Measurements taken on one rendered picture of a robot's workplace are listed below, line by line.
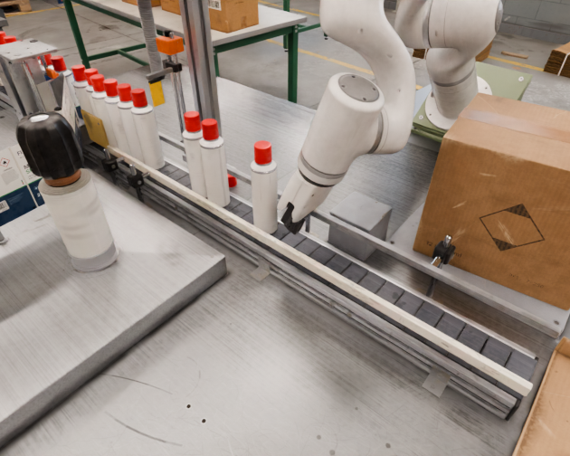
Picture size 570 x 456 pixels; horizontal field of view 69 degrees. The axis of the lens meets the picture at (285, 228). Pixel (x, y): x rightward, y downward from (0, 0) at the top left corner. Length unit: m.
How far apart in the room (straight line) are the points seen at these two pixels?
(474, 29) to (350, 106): 0.54
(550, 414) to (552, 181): 0.36
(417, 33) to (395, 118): 0.47
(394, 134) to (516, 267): 0.38
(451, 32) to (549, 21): 5.11
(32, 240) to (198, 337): 0.43
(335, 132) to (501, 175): 0.32
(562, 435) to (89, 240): 0.83
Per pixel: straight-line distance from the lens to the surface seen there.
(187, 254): 0.86
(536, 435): 0.77
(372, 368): 0.75
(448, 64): 1.18
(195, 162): 0.94
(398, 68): 0.65
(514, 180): 0.79
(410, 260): 0.74
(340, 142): 0.61
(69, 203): 0.79
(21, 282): 0.93
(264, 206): 0.83
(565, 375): 0.86
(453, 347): 0.71
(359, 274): 0.81
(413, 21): 1.08
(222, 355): 0.76
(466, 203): 0.83
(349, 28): 0.62
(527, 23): 6.25
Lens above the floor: 1.46
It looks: 40 degrees down
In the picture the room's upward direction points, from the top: straight up
